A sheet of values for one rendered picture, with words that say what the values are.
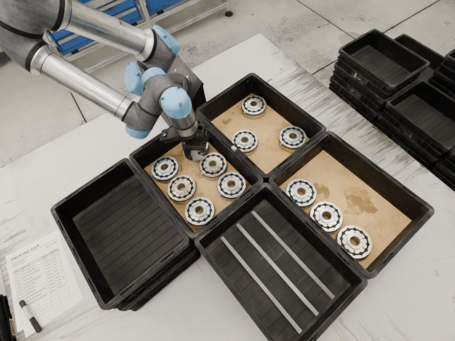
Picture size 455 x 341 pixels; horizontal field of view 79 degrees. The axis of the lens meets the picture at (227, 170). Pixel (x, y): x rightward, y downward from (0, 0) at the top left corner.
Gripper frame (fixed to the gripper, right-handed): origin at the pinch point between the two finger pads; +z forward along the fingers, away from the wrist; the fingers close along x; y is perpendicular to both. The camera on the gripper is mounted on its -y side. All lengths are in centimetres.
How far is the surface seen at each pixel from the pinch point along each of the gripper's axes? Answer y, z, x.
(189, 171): -0.9, 1.5, -6.7
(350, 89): 79, 54, 73
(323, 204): 47, -3, -18
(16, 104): -194, 96, 86
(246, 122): 19.2, 4.2, 16.7
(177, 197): -3.0, -2.8, -18.2
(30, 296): -56, 9, -55
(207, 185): 6.5, 0.9, -12.0
